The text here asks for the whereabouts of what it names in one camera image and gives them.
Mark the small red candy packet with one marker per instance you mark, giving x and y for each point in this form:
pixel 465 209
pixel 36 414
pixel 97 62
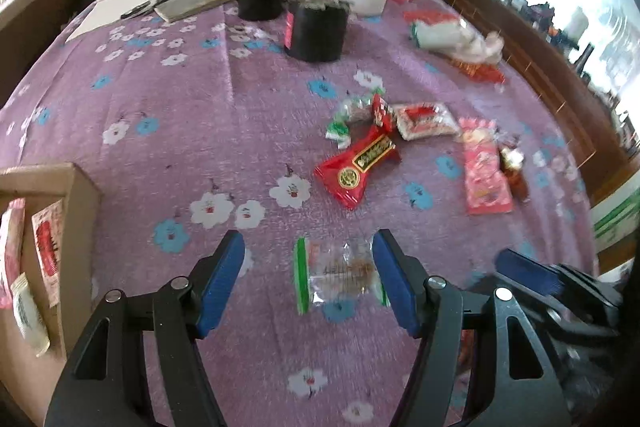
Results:
pixel 382 112

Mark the brown chair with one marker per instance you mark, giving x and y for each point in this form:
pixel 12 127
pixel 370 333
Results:
pixel 35 22

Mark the green and white carton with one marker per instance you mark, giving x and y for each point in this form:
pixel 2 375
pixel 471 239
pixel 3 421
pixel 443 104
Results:
pixel 617 219

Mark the purple floral tablecloth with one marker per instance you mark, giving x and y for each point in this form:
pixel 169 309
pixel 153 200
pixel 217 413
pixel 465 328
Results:
pixel 200 117

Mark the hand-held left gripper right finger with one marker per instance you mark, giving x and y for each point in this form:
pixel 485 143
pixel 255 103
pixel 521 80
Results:
pixel 395 287

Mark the clear green-edged snack packet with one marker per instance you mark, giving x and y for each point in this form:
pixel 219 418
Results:
pixel 340 274

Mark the dark red snack packet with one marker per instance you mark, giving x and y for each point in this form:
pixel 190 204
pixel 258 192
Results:
pixel 515 169

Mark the red gold-label snack packet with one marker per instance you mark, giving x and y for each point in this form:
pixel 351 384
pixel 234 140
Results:
pixel 352 167

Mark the red paper packet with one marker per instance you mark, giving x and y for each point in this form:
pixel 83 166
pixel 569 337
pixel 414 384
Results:
pixel 482 71

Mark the pink snack packet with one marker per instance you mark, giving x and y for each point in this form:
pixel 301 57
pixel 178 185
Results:
pixel 10 252
pixel 482 177

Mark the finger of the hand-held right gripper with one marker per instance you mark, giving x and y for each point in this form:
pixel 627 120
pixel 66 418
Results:
pixel 527 274

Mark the white paper sheet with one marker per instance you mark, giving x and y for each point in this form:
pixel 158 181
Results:
pixel 115 7

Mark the cardboard box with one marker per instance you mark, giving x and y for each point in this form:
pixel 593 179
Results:
pixel 80 207

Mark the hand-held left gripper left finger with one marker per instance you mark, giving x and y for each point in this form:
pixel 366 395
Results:
pixel 222 287

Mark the white crumpled cloth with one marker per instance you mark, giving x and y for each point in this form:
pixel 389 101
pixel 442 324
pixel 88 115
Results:
pixel 450 37

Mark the black pen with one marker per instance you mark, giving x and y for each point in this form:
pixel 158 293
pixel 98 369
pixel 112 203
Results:
pixel 145 7

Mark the white red-label snack packet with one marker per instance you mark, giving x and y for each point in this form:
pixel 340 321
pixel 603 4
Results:
pixel 422 119
pixel 47 247

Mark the brown wooden cabinet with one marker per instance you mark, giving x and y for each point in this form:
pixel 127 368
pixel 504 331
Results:
pixel 550 97

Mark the green candy packet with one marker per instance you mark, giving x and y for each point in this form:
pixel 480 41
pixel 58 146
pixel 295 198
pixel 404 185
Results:
pixel 340 127

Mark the plain white snack packet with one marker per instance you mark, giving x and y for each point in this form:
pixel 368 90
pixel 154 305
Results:
pixel 30 312

